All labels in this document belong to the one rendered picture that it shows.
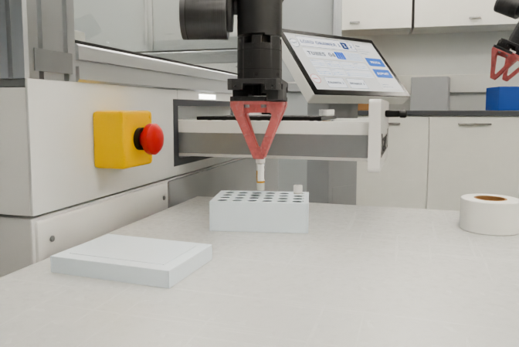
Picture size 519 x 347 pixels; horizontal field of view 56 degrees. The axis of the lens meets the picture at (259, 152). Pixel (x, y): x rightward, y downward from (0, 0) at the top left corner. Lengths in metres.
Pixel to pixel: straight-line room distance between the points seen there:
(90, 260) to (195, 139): 0.40
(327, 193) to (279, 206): 1.24
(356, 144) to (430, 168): 3.03
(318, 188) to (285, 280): 1.43
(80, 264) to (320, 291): 0.22
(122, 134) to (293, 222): 0.24
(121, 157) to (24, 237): 0.14
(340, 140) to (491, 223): 0.25
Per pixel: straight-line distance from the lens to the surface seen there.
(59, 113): 0.59
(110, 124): 0.63
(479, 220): 0.66
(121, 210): 0.70
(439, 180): 3.80
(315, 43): 1.84
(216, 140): 0.82
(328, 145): 0.77
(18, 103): 0.57
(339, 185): 1.88
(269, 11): 0.62
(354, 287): 0.44
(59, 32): 0.60
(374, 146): 0.74
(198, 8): 0.62
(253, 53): 0.61
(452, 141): 3.78
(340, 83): 1.74
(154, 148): 0.63
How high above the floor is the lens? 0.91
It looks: 5 degrees down
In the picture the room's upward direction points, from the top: straight up
